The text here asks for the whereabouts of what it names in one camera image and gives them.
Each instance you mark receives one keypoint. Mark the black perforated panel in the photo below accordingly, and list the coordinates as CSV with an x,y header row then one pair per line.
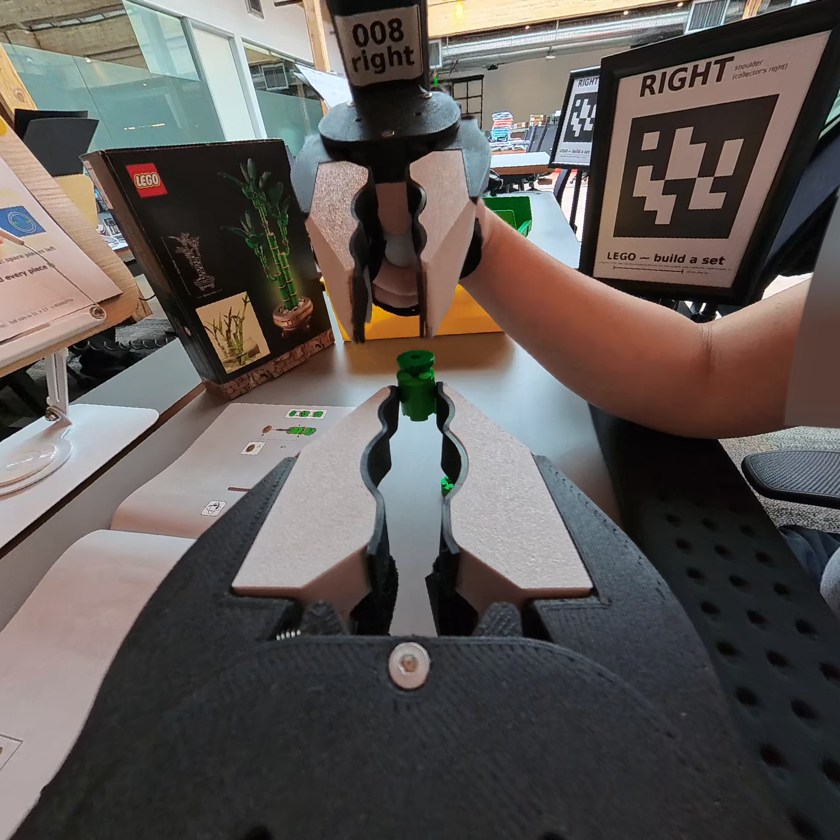
x,y
722,590

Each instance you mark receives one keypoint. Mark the white lamp base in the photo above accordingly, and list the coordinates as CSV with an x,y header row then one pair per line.
x,y
111,433

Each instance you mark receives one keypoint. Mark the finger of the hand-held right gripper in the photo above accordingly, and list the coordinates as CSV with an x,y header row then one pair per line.
x,y
331,223
446,216

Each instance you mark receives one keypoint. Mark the person's leg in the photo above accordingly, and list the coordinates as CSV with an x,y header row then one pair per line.
x,y
814,558

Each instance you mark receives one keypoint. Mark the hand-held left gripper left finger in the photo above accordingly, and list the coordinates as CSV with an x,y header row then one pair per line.
x,y
315,512

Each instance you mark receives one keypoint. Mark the person's right hand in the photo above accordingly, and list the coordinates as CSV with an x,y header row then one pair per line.
x,y
397,289

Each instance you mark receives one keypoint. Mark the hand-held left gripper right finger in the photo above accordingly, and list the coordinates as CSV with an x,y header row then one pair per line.
x,y
518,512

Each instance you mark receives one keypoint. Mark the silver ventilation duct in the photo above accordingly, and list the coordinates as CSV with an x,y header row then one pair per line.
x,y
558,43

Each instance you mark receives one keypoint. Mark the pale grey table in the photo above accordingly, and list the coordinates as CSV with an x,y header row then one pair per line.
x,y
554,229

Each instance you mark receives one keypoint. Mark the black chair armrest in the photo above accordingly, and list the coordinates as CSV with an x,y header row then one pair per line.
x,y
794,476

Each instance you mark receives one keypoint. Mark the yellow plastic bin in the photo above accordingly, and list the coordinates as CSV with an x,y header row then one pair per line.
x,y
472,318

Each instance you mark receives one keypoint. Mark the black board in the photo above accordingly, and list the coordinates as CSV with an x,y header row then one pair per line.
x,y
59,141

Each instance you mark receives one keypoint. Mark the green plastic bin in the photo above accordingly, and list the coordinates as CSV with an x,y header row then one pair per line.
x,y
512,213

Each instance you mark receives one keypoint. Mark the person's right forearm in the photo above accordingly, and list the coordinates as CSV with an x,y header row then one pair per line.
x,y
590,315

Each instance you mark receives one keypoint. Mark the instruction poster board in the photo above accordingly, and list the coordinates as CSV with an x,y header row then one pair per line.
x,y
321,85
39,262

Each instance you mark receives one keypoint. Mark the black building set box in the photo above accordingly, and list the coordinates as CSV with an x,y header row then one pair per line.
x,y
197,249

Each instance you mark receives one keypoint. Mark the large framed marker sign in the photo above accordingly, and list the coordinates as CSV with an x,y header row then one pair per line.
x,y
689,177

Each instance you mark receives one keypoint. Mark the open instruction booklet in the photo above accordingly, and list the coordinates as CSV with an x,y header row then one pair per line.
x,y
197,472

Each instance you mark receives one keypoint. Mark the small framed marker sign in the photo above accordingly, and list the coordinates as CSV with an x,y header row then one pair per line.
x,y
577,115

